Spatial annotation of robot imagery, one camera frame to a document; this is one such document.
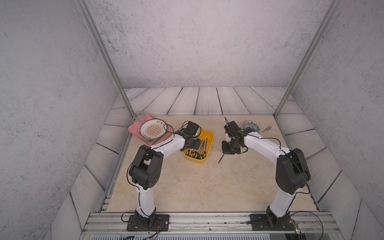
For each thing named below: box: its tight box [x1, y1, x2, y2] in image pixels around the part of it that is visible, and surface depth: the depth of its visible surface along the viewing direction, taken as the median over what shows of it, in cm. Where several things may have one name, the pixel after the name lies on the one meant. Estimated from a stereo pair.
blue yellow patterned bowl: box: [243, 120, 261, 133], surface depth 113 cm
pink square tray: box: [128, 113, 174, 146], surface depth 114 cm
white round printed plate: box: [139, 118, 168, 139], surface depth 113 cm
